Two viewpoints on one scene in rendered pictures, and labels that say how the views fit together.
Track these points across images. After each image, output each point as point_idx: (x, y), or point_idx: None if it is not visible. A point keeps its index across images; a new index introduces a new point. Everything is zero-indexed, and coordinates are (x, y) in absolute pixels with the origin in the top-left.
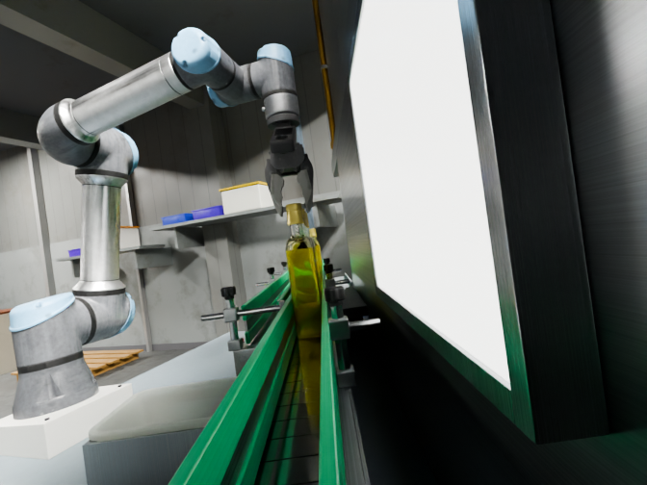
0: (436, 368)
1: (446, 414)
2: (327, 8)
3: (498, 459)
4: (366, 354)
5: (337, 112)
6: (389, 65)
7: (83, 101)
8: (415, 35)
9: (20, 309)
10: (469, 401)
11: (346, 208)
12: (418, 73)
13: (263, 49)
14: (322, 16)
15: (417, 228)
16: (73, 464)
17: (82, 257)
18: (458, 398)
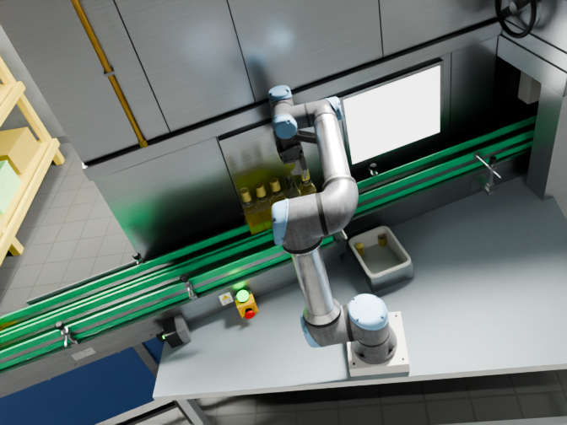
0: (387, 160)
1: (391, 167)
2: (191, 33)
3: (415, 153)
4: None
5: (251, 111)
6: (406, 99)
7: (348, 168)
8: (423, 97)
9: (384, 304)
10: (406, 153)
11: (256, 167)
12: (423, 102)
13: (289, 92)
14: (105, 19)
15: (411, 126)
16: (399, 305)
17: (330, 293)
18: (400, 157)
